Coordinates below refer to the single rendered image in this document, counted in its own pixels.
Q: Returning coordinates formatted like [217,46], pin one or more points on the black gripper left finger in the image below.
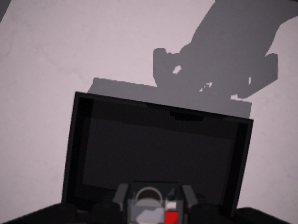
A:
[113,212]

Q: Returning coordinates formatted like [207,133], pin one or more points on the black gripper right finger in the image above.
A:
[208,214]

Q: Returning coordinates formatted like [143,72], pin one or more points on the black parts tray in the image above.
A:
[115,140]

